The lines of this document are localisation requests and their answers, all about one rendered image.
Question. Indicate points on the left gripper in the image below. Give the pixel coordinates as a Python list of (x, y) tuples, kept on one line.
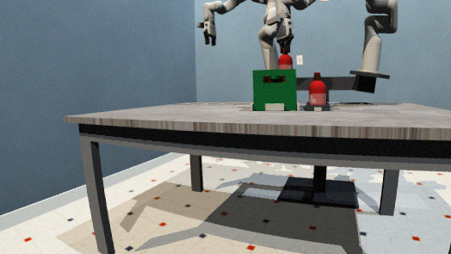
[(283, 31)]

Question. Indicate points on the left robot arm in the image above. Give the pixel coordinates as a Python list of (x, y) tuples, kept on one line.
[(374, 25)]

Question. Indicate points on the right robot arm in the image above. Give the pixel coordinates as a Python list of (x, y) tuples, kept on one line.
[(266, 35)]

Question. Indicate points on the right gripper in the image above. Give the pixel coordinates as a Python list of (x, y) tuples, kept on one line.
[(210, 29)]

